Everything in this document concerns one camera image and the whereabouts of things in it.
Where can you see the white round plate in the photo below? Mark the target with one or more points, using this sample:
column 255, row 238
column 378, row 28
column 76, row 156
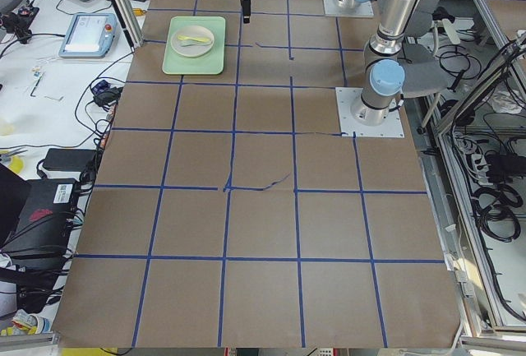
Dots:
column 191, row 51

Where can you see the yellow plastic fork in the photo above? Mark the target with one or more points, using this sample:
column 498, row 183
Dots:
column 196, row 38

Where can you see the mint green tray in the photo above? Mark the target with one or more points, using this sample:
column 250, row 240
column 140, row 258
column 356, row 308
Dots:
column 211, row 63

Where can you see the pale green plastic spoon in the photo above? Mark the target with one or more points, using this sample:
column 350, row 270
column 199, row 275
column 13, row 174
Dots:
column 189, row 42

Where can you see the gold metal cylinder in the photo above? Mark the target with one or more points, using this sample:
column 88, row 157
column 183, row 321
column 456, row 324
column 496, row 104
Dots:
column 139, row 12

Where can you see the near teach pendant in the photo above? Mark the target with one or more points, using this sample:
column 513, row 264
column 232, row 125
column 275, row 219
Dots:
column 89, row 35

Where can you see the grey office chair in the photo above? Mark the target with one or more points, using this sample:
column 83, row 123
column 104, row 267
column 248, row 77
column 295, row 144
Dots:
column 422, row 74

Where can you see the black power brick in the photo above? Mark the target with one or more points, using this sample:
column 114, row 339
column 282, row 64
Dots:
column 67, row 160

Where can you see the black laptop computer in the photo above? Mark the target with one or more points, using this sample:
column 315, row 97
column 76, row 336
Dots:
column 37, row 219

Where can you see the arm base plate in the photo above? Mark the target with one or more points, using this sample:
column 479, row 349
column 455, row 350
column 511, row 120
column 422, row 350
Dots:
column 356, row 119
column 363, row 11

